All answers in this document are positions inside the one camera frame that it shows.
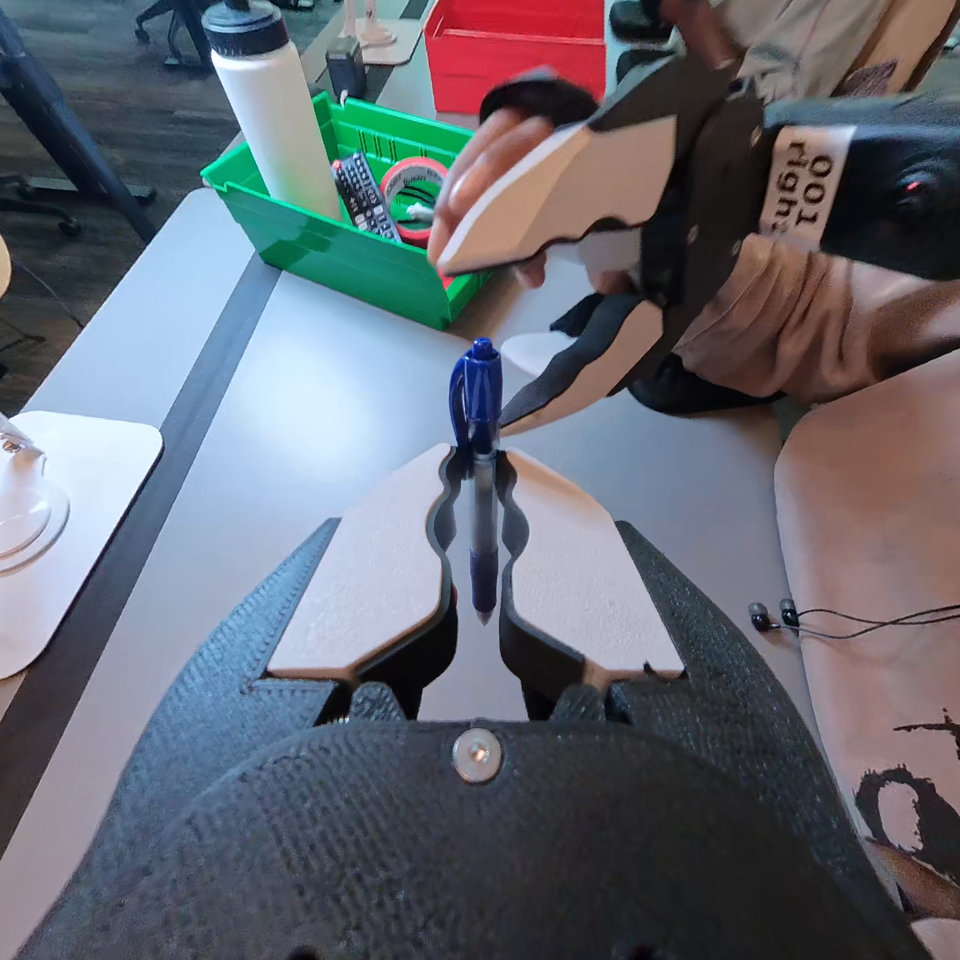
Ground red tape roll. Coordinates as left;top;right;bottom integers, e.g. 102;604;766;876
378;157;451;249

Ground dark office desk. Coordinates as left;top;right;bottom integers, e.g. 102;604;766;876
0;0;160;241

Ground beige stand base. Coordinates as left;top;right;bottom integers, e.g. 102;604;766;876
341;0;423;67

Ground black power adapter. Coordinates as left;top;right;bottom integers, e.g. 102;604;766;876
324;36;369;99

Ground stacked red plastic bins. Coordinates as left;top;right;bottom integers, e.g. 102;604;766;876
423;0;607;117

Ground white water bottle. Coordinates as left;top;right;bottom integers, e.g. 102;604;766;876
204;0;345;222

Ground blue pen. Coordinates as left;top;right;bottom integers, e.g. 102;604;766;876
448;337;505;627

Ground black cable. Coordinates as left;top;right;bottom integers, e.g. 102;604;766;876
795;603;960;641

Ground black office chair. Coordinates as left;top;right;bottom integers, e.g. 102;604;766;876
135;0;215;72

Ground person's right forearm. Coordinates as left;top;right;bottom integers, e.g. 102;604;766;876
675;232;960;406

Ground black remote control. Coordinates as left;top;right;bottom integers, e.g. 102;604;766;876
331;152;402;243

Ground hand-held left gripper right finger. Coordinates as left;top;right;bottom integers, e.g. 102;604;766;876
498;447;687;715

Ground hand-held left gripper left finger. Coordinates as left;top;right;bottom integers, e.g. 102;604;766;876
266;442;460;715

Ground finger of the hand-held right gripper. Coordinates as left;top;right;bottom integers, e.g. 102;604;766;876
501;296;666;438
435;120;680;276

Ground green plastic bin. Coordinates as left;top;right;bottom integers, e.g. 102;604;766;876
201;91;492;331

